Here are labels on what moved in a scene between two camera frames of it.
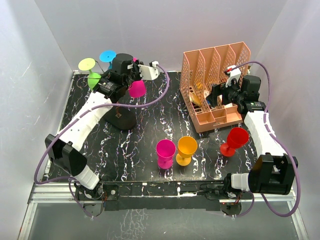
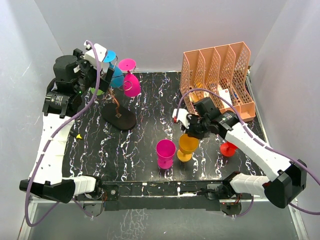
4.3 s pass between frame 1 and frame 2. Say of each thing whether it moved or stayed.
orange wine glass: moved
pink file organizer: stayed
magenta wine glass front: stayed
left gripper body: moved
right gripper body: moved
